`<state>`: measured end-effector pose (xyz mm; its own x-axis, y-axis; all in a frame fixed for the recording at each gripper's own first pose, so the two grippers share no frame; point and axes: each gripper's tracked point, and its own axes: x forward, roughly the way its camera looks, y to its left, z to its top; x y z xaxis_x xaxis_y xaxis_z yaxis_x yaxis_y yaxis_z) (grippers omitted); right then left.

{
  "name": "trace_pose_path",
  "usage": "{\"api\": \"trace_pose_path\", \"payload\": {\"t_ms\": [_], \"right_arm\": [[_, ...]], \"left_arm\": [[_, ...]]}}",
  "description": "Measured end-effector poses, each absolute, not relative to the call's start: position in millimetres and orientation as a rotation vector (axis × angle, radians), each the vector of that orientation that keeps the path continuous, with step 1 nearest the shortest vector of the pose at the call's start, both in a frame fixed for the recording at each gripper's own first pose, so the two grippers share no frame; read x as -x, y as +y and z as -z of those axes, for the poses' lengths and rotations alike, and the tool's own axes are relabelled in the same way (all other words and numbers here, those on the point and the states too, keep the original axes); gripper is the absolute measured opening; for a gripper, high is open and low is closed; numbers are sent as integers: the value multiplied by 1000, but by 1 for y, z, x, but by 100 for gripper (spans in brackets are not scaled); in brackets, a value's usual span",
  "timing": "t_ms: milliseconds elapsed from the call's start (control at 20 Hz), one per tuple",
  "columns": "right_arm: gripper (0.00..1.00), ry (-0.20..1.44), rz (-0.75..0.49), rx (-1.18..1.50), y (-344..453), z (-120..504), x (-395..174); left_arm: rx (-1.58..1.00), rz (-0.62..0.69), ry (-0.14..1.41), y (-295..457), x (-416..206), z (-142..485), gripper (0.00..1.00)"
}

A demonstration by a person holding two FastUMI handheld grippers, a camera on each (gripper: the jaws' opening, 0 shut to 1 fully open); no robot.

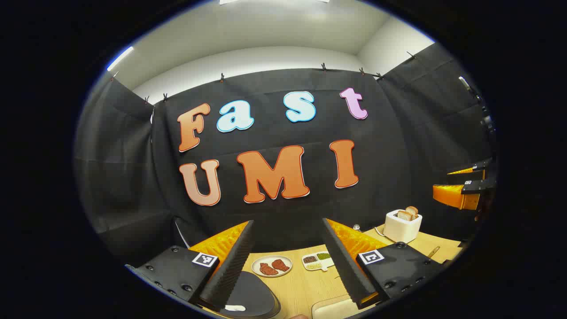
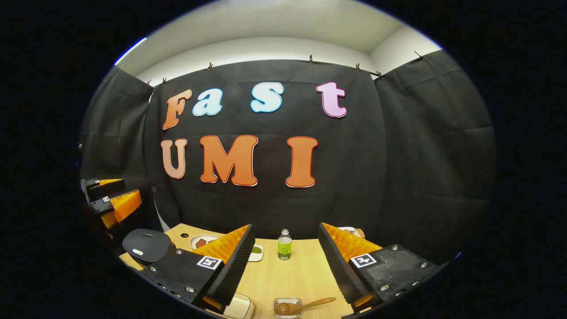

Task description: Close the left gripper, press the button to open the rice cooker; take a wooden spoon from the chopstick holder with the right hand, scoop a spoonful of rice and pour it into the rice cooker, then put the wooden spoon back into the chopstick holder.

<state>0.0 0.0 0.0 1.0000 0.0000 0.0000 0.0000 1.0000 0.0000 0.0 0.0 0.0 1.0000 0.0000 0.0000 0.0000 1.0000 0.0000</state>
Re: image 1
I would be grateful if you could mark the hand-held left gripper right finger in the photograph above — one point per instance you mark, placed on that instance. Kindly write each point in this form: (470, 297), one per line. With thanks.
(347, 270)

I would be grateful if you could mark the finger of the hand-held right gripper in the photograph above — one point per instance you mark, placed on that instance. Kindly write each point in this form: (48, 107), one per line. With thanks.
(480, 166)
(480, 185)

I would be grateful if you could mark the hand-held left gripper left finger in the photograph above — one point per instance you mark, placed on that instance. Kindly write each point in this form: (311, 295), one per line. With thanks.
(232, 266)

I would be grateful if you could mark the black and silver rice cooker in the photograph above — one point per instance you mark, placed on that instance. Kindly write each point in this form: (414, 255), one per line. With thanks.
(257, 292)

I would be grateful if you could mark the white divided dish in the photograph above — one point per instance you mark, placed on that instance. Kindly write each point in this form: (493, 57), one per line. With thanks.
(327, 264)

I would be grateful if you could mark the round white plate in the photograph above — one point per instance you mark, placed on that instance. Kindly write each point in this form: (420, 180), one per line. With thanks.
(257, 266)

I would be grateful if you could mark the pile of green beans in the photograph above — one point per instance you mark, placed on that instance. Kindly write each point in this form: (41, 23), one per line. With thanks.
(324, 256)

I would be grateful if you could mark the red meat piece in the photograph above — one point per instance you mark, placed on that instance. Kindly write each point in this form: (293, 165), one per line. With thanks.
(267, 269)
(281, 265)

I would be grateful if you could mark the pile of dark beans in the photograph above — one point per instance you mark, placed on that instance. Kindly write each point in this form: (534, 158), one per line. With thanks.
(310, 259)

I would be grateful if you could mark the clear glass container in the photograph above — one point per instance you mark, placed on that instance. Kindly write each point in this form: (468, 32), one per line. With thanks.
(332, 310)

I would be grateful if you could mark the black equipment stand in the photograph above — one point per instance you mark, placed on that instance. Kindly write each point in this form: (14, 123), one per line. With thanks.
(487, 120)

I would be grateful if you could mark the black backdrop cloth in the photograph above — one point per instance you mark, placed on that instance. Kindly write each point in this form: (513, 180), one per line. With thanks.
(274, 221)

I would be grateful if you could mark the white toaster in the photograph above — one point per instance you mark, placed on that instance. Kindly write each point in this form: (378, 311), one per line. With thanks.
(401, 230)

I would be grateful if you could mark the toast bread slice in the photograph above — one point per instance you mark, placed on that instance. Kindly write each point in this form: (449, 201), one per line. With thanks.
(404, 215)
(413, 210)

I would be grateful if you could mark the ceiling light strip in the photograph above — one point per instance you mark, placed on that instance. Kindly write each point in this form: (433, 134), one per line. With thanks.
(119, 58)

